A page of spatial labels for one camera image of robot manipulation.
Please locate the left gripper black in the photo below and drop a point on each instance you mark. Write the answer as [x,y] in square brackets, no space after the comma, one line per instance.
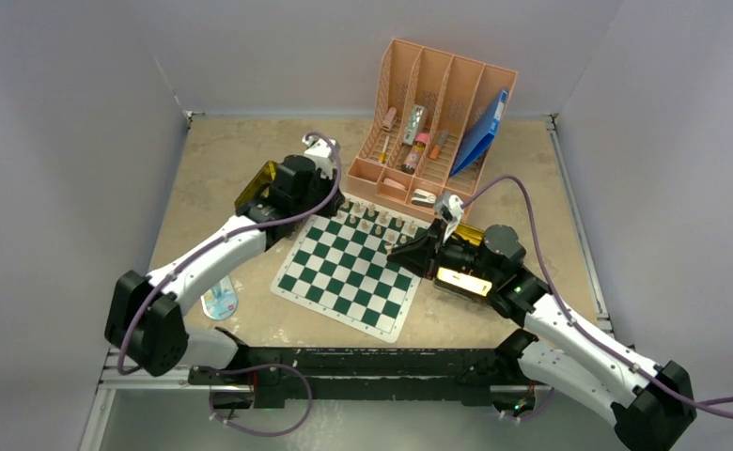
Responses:
[326,183]

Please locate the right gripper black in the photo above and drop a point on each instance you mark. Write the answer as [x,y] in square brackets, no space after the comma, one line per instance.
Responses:
[416,256]

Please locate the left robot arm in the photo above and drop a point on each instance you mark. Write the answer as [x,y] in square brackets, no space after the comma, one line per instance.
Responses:
[146,317]

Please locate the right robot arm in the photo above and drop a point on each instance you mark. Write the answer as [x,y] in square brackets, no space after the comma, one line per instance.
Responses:
[553,343]

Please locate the gold tin with dark pieces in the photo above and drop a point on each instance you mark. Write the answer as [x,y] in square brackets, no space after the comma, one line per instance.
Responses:
[258,184]

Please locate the gold tin with white pieces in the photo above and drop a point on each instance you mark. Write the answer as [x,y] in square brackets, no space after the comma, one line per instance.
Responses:
[461,284]

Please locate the green white chess board mat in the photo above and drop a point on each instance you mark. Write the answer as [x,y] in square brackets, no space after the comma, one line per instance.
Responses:
[340,271]

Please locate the white stapler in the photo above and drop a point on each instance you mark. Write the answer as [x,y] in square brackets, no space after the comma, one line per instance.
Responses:
[422,198]

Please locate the pink capped bottle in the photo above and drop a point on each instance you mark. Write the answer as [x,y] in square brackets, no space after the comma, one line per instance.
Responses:
[413,157]

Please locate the grey box in organizer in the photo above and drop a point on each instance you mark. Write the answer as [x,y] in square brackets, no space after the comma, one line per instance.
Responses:
[415,124]

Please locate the blue folder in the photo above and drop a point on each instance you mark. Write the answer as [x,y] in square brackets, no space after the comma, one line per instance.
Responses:
[479,138]

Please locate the pink desk organizer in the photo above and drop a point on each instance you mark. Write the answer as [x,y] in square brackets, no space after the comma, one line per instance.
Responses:
[456,91]

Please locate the white blue round disc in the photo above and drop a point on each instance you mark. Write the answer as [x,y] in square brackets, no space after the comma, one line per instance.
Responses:
[221,301]

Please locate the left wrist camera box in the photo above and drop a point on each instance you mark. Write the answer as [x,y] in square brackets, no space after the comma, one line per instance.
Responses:
[321,154]

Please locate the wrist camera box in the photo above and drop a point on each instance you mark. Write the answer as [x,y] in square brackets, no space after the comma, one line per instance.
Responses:
[321,154]
[449,207]

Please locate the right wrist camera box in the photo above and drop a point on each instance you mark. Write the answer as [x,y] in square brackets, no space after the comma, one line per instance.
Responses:
[449,207]

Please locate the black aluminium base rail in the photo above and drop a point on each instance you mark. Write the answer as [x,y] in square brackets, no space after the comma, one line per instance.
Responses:
[269,377]

